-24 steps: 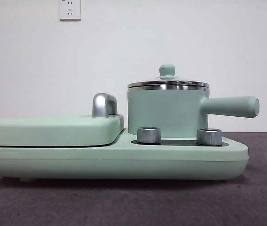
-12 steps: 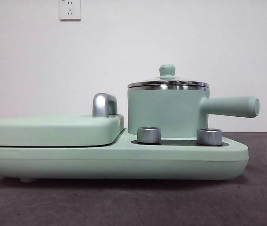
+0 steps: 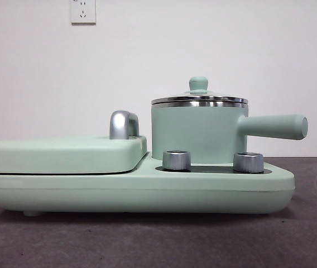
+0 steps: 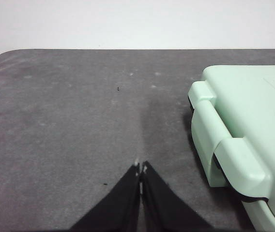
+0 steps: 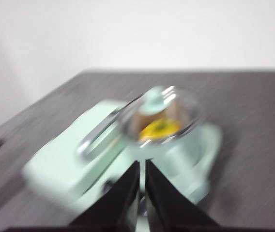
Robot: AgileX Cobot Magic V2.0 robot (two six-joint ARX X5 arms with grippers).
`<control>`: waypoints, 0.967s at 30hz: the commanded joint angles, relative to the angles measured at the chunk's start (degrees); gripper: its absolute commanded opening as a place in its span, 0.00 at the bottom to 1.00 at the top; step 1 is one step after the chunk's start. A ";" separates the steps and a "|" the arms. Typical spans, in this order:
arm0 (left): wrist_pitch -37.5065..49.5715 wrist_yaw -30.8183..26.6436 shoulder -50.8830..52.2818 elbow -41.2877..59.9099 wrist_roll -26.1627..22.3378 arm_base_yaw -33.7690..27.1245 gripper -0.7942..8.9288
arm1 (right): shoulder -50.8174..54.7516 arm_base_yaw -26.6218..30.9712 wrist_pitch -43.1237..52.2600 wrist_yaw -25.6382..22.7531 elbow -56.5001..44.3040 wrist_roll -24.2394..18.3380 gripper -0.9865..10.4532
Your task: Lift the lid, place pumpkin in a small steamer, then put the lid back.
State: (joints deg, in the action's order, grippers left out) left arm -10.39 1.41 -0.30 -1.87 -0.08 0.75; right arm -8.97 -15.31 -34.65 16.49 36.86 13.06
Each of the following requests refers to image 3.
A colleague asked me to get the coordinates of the silver griddle cover handle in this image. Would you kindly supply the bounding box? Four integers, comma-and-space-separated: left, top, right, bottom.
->
109, 110, 141, 140

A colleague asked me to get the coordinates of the mint green handled steamer pot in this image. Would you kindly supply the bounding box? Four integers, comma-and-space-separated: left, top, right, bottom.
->
150, 100, 309, 165

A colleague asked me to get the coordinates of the white wall socket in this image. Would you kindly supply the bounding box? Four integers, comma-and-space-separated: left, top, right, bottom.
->
69, 0, 97, 25

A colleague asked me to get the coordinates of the mint green griddle cover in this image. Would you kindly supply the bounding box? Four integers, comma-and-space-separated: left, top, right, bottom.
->
0, 135, 148, 175

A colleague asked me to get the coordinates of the glass lid with green knob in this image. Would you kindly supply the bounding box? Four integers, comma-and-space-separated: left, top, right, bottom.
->
150, 76, 248, 104

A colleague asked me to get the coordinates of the silver control knob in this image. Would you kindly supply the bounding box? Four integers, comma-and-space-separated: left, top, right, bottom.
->
233, 152, 265, 172
162, 150, 192, 170

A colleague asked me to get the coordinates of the mint green breakfast machine base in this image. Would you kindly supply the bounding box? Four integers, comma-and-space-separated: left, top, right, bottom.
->
0, 161, 296, 217

